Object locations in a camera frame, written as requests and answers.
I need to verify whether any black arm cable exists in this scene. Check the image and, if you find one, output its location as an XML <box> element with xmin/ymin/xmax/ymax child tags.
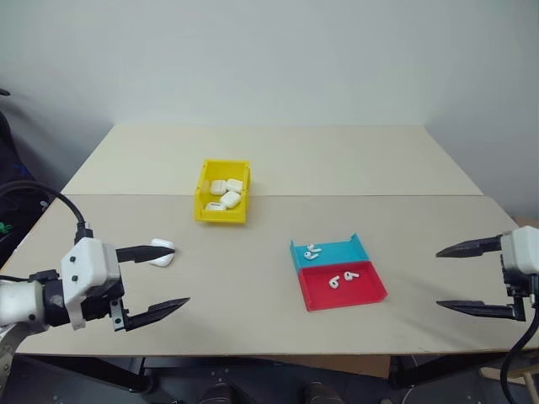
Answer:
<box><xmin>0</xmin><ymin>180</ymin><xmax>94</xmax><ymax>246</ymax></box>
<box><xmin>499</xmin><ymin>322</ymin><xmax>539</xmax><ymax>404</ymax></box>

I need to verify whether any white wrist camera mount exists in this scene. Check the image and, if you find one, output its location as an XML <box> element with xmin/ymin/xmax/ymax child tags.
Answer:
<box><xmin>499</xmin><ymin>226</ymin><xmax>539</xmax><ymax>275</ymax></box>
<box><xmin>60</xmin><ymin>237</ymin><xmax>124</xmax><ymax>331</ymax></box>

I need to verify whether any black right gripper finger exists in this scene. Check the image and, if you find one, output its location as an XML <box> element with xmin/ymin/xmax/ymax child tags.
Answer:
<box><xmin>435</xmin><ymin>234</ymin><xmax>504</xmax><ymax>259</ymax></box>
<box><xmin>435</xmin><ymin>299</ymin><xmax>527</xmax><ymax>323</ymax></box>

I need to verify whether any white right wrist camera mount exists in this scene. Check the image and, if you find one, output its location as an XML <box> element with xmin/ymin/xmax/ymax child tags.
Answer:
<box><xmin>499</xmin><ymin>226</ymin><xmax>539</xmax><ymax>275</ymax></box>

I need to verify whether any black table frame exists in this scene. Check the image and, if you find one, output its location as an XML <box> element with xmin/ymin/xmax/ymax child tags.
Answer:
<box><xmin>14</xmin><ymin>352</ymin><xmax>509</xmax><ymax>393</ymax></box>

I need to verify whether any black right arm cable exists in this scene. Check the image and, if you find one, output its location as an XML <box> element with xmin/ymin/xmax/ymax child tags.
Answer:
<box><xmin>499</xmin><ymin>322</ymin><xmax>539</xmax><ymax>404</ymax></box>

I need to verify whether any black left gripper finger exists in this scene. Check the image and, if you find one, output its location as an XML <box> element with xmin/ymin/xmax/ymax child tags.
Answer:
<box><xmin>115</xmin><ymin>244</ymin><xmax>176</xmax><ymax>265</ymax></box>
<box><xmin>125</xmin><ymin>296</ymin><xmax>192</xmax><ymax>332</ymax></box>

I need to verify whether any red plastic tray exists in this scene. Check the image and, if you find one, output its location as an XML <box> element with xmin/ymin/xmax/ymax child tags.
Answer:
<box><xmin>296</xmin><ymin>260</ymin><xmax>389</xmax><ymax>313</ymax></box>

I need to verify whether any blue plastic tray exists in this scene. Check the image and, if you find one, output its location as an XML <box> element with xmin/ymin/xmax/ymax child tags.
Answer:
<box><xmin>289</xmin><ymin>232</ymin><xmax>371</xmax><ymax>271</ymax></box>

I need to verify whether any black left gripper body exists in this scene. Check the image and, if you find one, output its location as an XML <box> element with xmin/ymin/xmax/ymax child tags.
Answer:
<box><xmin>82</xmin><ymin>280</ymin><xmax>130</xmax><ymax>334</ymax></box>

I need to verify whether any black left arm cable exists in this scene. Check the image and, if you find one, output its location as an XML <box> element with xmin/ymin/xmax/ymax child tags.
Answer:
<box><xmin>0</xmin><ymin>180</ymin><xmax>94</xmax><ymax>246</ymax></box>

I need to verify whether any yellow plastic bin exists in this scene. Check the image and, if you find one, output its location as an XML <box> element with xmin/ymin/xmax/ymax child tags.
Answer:
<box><xmin>192</xmin><ymin>157</ymin><xmax>253</xmax><ymax>226</ymax></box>

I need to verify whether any light wooden stool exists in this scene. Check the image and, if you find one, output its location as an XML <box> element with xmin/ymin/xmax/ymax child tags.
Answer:
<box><xmin>478</xmin><ymin>356</ymin><xmax>539</xmax><ymax>404</ymax></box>

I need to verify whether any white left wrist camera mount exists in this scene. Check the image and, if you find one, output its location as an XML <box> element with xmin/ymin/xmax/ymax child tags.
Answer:
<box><xmin>60</xmin><ymin>237</ymin><xmax>124</xmax><ymax>331</ymax></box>

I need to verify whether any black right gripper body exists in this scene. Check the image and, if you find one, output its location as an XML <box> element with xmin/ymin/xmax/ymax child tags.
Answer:
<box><xmin>501</xmin><ymin>257</ymin><xmax>539</xmax><ymax>322</ymax></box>

